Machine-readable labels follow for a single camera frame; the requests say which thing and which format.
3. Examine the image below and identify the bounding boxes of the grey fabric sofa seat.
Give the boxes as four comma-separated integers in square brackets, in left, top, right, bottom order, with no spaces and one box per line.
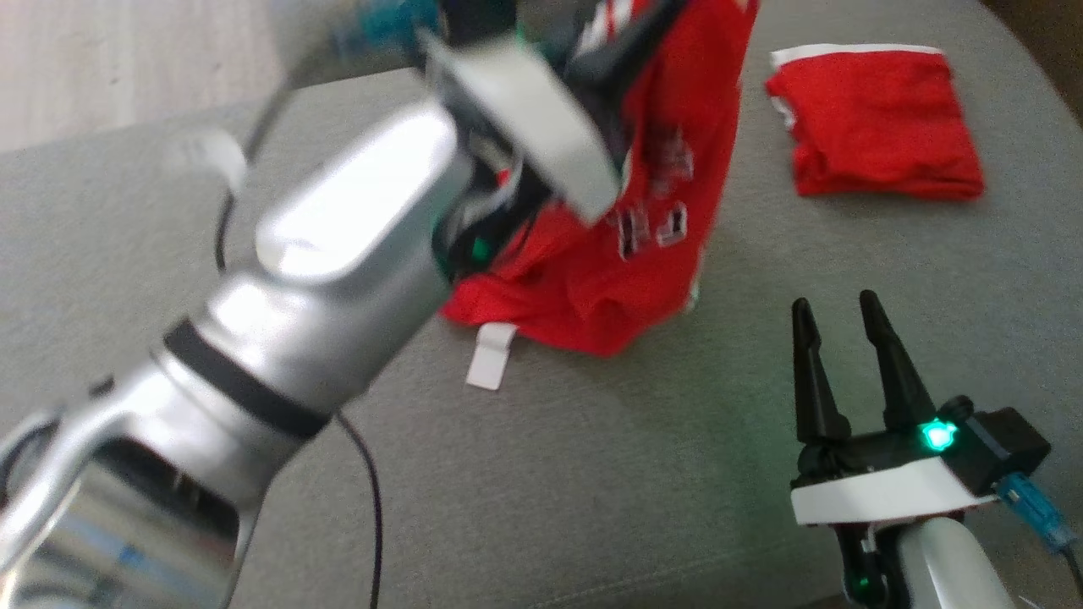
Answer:
[0,0,1083,609]

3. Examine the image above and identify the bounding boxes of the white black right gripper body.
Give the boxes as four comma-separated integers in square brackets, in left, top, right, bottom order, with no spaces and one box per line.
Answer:
[789,420,1000,530]

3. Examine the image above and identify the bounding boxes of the teal camera connector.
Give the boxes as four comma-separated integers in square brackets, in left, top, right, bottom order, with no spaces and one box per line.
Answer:
[333,0,438,53]
[997,473,1077,552]

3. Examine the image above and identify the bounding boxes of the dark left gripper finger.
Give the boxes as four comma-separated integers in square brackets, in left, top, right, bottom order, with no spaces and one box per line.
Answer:
[577,0,688,91]
[529,0,612,67]

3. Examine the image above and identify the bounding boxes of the red jersey number 23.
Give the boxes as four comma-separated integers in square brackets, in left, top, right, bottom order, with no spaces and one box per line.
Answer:
[439,0,759,392]

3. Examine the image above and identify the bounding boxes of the teal right camera connector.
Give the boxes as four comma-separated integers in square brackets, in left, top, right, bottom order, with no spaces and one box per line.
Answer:
[997,473,1077,552]

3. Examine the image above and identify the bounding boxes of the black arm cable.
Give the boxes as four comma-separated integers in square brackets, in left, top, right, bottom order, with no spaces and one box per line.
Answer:
[168,74,385,609]
[1058,540,1083,598]

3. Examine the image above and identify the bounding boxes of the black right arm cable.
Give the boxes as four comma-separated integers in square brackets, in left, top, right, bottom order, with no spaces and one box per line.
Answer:
[1058,540,1083,598]

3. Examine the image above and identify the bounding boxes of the red shorts with white stripes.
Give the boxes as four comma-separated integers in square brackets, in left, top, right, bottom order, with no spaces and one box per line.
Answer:
[765,43,986,202]

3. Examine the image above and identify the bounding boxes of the teal left camera connector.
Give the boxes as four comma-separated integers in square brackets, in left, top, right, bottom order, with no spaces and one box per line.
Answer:
[333,0,438,53]

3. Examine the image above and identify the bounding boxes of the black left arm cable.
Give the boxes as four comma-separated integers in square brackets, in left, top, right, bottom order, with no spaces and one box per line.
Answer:
[168,74,385,609]

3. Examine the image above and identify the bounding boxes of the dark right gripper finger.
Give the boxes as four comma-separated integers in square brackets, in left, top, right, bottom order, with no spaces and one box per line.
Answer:
[790,297,853,447]
[858,289,937,433]

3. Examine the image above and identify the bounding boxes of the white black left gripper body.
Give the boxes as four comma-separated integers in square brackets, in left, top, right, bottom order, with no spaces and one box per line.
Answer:
[418,32,634,227]

